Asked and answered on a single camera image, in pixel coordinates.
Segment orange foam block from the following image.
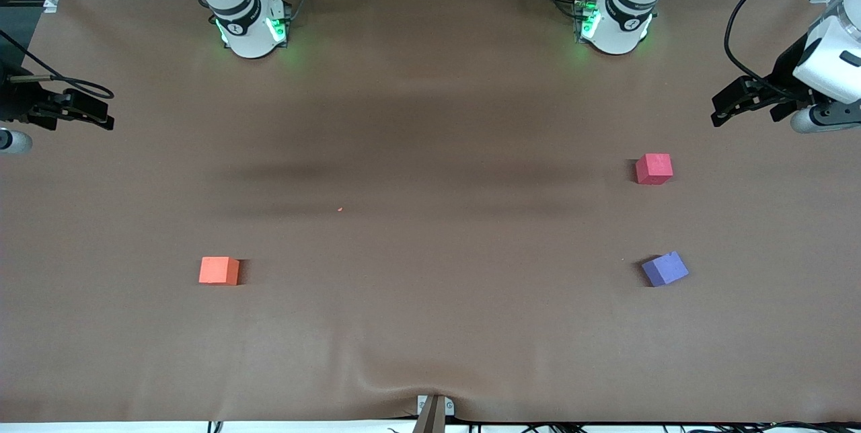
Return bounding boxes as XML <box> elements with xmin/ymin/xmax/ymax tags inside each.
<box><xmin>199</xmin><ymin>257</ymin><xmax>240</xmax><ymax>286</ymax></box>

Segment red foam block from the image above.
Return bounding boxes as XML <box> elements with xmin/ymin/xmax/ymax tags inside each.
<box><xmin>635</xmin><ymin>153</ymin><xmax>673</xmax><ymax>186</ymax></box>

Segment purple foam block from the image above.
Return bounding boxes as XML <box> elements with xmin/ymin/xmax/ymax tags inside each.
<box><xmin>641</xmin><ymin>251</ymin><xmax>689</xmax><ymax>287</ymax></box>

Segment brown table mat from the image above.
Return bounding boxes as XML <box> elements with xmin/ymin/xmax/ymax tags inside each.
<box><xmin>0</xmin><ymin>0</ymin><xmax>861</xmax><ymax>424</ymax></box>

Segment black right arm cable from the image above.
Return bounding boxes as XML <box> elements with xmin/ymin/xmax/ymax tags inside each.
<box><xmin>0</xmin><ymin>30</ymin><xmax>116</xmax><ymax>100</ymax></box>

